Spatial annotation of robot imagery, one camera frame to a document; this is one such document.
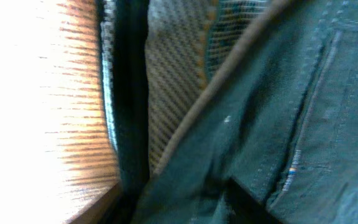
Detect black shorts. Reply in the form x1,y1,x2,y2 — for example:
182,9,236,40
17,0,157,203
98,0,358,223

